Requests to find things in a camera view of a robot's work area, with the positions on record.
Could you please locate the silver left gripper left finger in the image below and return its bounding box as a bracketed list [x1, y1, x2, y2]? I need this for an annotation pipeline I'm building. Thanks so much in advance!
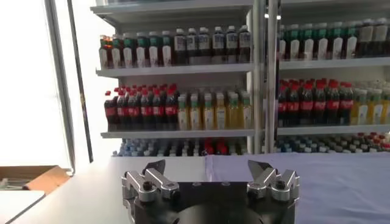
[121, 159, 181, 204]

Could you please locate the purple t-shirt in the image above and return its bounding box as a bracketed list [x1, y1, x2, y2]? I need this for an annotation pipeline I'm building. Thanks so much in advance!
[204, 152, 390, 224]

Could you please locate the blue water bottle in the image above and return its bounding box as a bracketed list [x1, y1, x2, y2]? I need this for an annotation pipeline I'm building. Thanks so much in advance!
[117, 139, 129, 156]
[127, 139, 138, 156]

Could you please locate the thin black pole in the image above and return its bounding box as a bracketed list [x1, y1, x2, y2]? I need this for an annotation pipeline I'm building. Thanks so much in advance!
[66, 0, 94, 164]

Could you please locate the grey window frame post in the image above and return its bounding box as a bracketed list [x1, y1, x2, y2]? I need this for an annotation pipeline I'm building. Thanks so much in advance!
[44, 0, 77, 175]

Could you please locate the brown cardboard box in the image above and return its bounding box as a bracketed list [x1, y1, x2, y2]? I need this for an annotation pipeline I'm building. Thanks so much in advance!
[0, 165, 73, 195]

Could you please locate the small cola bottle red label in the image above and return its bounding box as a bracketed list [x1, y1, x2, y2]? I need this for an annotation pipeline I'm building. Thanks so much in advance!
[203, 139, 215, 156]
[216, 139, 229, 155]

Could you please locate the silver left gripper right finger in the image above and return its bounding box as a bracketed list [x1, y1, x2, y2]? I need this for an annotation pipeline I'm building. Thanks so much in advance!
[246, 159, 301, 203]

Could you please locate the grey metal shelf unit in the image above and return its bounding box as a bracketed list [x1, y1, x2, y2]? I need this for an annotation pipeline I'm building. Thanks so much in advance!
[90, 0, 266, 156]
[264, 0, 390, 153]

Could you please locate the cola bottle red cap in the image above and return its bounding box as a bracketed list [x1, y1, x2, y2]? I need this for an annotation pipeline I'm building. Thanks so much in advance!
[152, 86, 167, 131]
[165, 84, 180, 131]
[300, 80, 315, 126]
[287, 80, 301, 126]
[104, 90, 119, 131]
[313, 79, 328, 126]
[140, 87, 154, 131]
[116, 88, 130, 131]
[127, 88, 141, 131]
[326, 79, 341, 125]
[339, 81, 355, 125]
[277, 81, 289, 126]

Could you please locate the dark drink bottle grey label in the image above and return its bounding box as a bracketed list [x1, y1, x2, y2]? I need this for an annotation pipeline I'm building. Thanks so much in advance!
[238, 25, 252, 63]
[211, 26, 226, 65]
[186, 27, 199, 66]
[225, 26, 239, 64]
[173, 29, 188, 66]
[197, 27, 212, 65]

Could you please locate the dark bottle beige label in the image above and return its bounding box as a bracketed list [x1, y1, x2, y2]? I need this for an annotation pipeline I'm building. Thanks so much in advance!
[373, 17, 389, 57]
[357, 18, 374, 58]

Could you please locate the white side table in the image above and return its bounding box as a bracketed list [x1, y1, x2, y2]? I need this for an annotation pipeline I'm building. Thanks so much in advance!
[0, 190, 46, 224]

